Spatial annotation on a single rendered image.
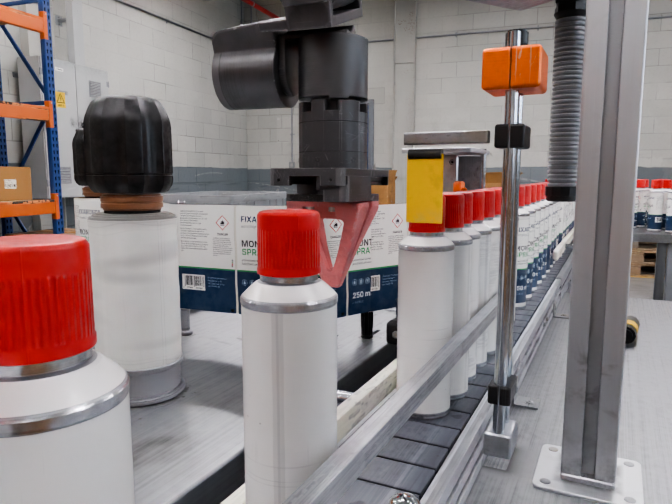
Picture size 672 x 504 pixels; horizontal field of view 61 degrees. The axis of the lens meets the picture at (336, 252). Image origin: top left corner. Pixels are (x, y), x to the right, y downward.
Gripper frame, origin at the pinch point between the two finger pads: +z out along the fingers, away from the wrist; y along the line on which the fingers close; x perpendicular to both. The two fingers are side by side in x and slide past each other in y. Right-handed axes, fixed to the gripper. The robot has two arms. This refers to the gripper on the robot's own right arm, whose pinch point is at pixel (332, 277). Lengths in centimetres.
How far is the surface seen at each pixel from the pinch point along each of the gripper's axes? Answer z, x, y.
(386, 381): 10.5, 3.0, -5.4
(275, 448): 5.4, 6.3, 19.9
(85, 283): -5.1, 7.2, 31.8
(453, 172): -9.6, -1.5, -47.6
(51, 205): 11, -367, -263
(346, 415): 10.5, 2.9, 3.5
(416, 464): 13.8, 8.6, 2.7
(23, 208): 12, -364, -237
